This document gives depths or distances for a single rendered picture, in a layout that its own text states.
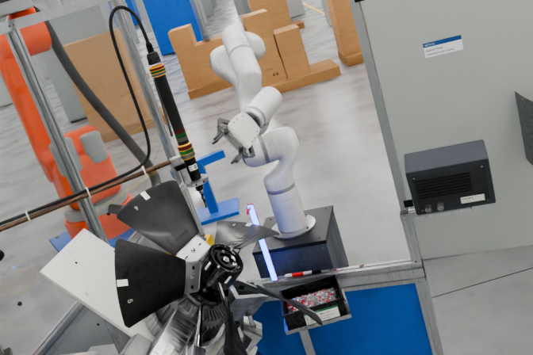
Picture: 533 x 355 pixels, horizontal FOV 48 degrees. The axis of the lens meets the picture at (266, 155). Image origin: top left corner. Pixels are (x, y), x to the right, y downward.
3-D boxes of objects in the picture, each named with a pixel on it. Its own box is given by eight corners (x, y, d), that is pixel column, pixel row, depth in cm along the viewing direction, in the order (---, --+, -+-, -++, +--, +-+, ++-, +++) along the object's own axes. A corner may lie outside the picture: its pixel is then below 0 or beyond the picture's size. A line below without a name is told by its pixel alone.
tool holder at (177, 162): (183, 192, 176) (172, 162, 173) (178, 186, 182) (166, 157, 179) (211, 181, 178) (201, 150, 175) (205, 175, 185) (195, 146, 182)
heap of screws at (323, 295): (292, 327, 206) (289, 318, 205) (288, 305, 219) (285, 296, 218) (345, 312, 205) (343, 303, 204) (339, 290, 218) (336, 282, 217)
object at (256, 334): (249, 352, 194) (230, 345, 192) (249, 338, 199) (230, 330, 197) (262, 337, 191) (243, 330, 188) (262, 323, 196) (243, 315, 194)
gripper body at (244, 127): (254, 136, 200) (238, 156, 193) (234, 113, 198) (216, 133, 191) (268, 127, 195) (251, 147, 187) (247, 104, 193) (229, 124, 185)
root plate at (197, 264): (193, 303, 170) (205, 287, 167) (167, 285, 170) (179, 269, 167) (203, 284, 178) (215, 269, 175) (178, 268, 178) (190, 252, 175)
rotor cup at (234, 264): (219, 313, 176) (242, 284, 170) (178, 284, 175) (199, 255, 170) (231, 284, 189) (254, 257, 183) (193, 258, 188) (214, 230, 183)
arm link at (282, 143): (264, 187, 248) (247, 134, 240) (306, 173, 249) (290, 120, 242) (269, 197, 236) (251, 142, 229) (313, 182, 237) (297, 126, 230)
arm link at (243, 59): (223, 78, 224) (246, 139, 206) (231, 45, 212) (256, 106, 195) (246, 77, 227) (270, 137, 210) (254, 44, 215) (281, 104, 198)
